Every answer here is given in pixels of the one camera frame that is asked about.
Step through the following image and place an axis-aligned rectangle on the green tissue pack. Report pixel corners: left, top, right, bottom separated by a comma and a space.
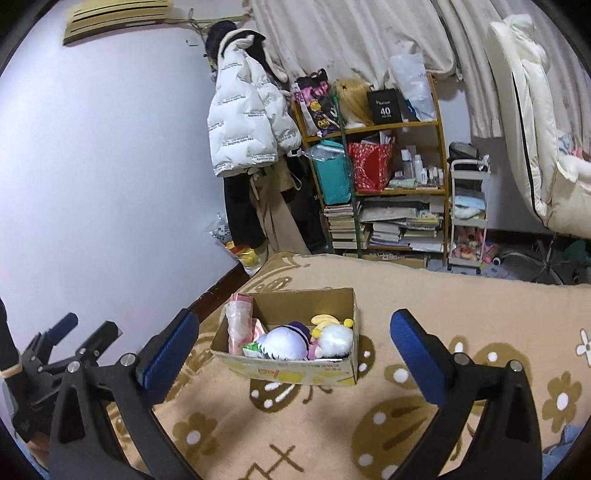
242, 341, 266, 359

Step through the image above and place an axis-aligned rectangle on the purple plush doll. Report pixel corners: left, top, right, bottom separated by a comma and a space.
257, 322, 311, 361

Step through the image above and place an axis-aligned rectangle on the white fluffy plush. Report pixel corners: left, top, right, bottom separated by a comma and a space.
315, 324, 355, 359

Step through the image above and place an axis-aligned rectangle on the pink wrapped plush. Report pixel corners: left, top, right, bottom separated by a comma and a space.
224, 293, 266, 356

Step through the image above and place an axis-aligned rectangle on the plastic bag with toys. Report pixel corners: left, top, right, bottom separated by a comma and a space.
207, 212, 269, 277

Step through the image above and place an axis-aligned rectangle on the cardboard box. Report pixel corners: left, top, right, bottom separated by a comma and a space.
211, 288, 360, 387

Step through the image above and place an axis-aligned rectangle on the black coat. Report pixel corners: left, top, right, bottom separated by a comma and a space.
223, 174, 266, 250

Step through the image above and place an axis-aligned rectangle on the pink plush toy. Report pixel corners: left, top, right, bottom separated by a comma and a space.
308, 338, 324, 361

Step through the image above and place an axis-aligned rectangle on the yellow plush doll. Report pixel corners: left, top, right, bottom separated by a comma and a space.
311, 314, 355, 339

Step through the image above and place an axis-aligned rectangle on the beige coat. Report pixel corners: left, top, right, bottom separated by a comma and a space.
249, 161, 310, 256

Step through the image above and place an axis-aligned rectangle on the stack of books right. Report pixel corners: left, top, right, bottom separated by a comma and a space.
358, 195, 446, 254

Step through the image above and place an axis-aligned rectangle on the stack of books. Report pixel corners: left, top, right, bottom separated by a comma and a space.
358, 195, 446, 254
322, 202, 362, 250

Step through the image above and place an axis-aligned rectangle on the white puffer jacket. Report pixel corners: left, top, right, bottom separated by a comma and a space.
207, 28, 301, 177

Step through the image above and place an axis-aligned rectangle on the stack of books left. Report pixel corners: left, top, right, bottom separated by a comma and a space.
322, 202, 362, 250

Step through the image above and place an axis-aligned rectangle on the white padded chair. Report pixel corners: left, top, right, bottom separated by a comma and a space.
485, 14, 590, 239

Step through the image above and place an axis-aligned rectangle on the teal bag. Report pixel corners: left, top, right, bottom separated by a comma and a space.
308, 140, 351, 206

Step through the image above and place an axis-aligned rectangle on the wooden shelf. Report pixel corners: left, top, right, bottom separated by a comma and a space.
293, 73, 452, 265

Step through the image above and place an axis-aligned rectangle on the pink black printed bag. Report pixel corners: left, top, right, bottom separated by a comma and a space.
291, 69, 339, 137

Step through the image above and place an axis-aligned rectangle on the air conditioner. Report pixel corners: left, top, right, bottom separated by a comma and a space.
63, 0, 173, 45

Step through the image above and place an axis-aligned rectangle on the red gift bag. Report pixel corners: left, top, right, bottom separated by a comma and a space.
348, 143, 394, 193

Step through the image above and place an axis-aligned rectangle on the blonde wig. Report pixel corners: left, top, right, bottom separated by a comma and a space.
334, 78, 374, 128

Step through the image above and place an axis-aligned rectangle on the black box 40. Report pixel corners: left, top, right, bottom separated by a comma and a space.
367, 89, 402, 125

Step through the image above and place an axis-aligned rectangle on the cream curtain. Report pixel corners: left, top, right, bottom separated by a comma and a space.
243, 0, 590, 146

